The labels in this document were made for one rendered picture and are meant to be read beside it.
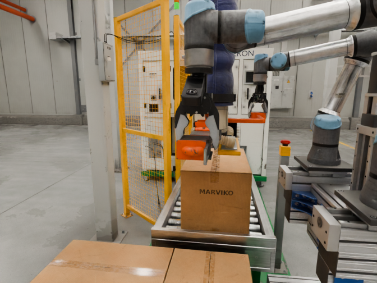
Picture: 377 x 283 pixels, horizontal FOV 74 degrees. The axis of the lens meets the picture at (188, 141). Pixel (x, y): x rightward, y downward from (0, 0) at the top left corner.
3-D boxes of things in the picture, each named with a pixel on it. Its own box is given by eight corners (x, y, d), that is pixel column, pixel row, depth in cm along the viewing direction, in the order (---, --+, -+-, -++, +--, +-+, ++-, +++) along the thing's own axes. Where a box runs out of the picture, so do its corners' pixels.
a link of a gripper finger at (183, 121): (182, 145, 72) (195, 115, 70) (178, 149, 66) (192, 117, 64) (173, 140, 72) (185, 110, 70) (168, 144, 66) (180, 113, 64)
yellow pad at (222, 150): (220, 140, 142) (220, 131, 141) (237, 141, 141) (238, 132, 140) (217, 155, 109) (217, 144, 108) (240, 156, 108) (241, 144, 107)
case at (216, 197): (192, 194, 208) (192, 147, 200) (241, 196, 202) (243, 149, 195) (180, 233, 149) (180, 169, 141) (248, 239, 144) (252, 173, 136)
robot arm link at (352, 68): (308, 134, 132) (360, 27, 116) (306, 130, 146) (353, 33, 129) (331, 143, 129) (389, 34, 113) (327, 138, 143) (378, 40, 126)
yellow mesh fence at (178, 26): (187, 182, 387) (187, 39, 347) (194, 183, 386) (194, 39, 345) (173, 220, 274) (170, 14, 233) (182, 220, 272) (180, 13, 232)
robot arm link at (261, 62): (269, 52, 135) (253, 53, 138) (267, 73, 137) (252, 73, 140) (270, 54, 142) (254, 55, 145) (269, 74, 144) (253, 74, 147)
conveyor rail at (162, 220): (195, 158, 375) (195, 146, 371) (198, 158, 374) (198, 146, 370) (152, 257, 150) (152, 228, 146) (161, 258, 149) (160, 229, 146)
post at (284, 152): (270, 263, 205) (279, 144, 185) (279, 264, 204) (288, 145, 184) (272, 269, 198) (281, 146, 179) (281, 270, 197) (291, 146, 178)
